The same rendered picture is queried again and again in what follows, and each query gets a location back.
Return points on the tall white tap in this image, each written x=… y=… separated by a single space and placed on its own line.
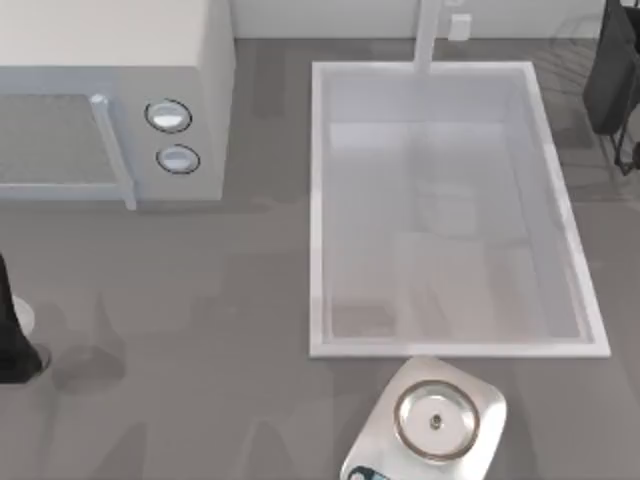
x=425 y=35

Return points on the white sink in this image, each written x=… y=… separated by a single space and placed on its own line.
x=450 y=225

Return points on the white wall socket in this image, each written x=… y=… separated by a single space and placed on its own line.
x=459 y=26

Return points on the silver kitchen scale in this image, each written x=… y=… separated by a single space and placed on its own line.
x=435 y=425

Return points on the small microwave knob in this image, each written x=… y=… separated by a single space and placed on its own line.
x=178 y=159

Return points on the pale microwave oven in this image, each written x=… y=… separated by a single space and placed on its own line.
x=210 y=125

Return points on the large microwave knob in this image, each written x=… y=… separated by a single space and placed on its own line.
x=168 y=116

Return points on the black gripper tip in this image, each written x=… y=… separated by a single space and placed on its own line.
x=12 y=340

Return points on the black chair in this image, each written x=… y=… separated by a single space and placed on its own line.
x=612 y=75

